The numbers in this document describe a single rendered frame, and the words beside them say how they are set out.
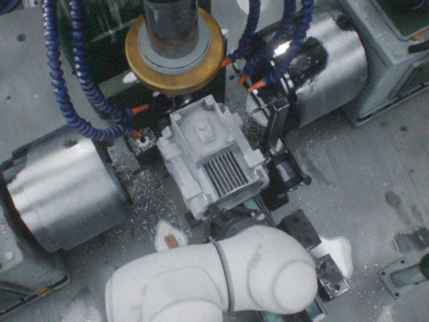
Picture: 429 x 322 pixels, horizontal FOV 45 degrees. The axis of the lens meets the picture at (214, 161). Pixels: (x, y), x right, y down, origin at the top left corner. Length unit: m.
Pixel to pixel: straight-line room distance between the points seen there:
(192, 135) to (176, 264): 0.46
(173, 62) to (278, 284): 0.43
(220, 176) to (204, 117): 0.13
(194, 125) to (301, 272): 0.51
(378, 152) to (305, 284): 0.85
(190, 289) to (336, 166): 0.86
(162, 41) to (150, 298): 0.42
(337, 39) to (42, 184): 0.69
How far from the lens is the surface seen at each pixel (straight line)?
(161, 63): 0.93
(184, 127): 1.14
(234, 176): 1.12
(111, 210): 1.12
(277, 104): 1.01
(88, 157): 1.09
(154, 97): 1.22
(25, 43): 1.69
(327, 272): 1.34
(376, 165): 1.50
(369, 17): 1.26
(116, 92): 1.15
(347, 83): 1.23
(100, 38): 1.19
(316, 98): 1.19
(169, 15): 0.82
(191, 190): 1.13
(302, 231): 1.35
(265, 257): 0.71
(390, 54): 1.22
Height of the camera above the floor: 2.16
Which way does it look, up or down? 71 degrees down
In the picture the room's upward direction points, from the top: straight up
